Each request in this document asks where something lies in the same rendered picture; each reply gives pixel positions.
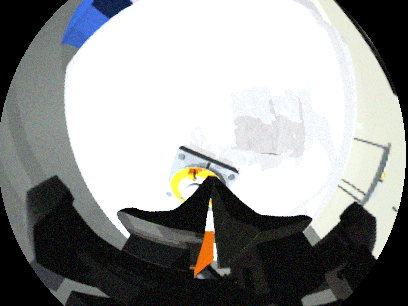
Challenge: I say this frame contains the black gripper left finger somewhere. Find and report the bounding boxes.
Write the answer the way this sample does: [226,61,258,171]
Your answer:
[116,176,212,268]

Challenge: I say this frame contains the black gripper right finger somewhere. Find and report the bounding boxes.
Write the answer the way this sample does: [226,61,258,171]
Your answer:
[211,176,313,269]

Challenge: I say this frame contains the yellow round plate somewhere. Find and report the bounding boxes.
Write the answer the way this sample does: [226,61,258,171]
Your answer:
[171,165,223,202]

